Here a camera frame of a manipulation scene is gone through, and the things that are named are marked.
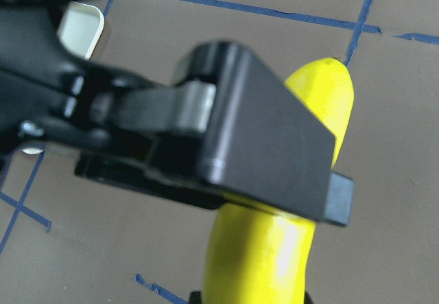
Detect white bear tray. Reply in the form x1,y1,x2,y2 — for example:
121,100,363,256
57,1,105,60

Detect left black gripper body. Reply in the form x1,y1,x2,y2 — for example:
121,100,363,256
1,6,224,210

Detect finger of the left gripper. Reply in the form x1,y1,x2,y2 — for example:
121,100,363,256
173,41,354,226

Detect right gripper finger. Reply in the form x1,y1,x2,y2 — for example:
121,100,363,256
189,290,204,304

